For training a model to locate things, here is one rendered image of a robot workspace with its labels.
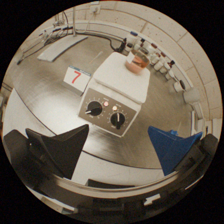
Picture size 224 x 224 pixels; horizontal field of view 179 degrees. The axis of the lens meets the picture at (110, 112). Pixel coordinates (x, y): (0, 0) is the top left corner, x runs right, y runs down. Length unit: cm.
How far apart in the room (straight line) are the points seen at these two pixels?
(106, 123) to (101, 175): 18
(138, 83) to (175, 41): 52
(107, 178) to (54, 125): 24
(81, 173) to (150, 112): 31
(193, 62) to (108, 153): 76
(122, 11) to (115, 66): 52
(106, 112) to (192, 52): 68
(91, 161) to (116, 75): 23
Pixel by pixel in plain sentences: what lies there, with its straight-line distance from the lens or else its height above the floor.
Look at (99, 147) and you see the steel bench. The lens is 21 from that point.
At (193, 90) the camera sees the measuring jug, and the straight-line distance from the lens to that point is 68.
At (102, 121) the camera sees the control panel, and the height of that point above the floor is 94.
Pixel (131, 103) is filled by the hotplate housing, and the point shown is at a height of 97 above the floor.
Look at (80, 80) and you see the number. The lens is 22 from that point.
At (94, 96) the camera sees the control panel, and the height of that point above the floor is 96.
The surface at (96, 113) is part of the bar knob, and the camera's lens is 16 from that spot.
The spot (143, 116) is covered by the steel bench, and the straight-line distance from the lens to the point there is 26.
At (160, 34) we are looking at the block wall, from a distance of 60.
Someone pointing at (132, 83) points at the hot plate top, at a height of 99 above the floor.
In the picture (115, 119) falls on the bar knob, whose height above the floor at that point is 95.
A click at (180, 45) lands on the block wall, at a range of 63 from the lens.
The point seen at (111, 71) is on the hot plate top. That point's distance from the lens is 16.
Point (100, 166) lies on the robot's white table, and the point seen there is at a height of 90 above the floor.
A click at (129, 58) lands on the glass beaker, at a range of 16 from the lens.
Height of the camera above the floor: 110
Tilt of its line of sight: 74 degrees down
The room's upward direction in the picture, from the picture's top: 51 degrees clockwise
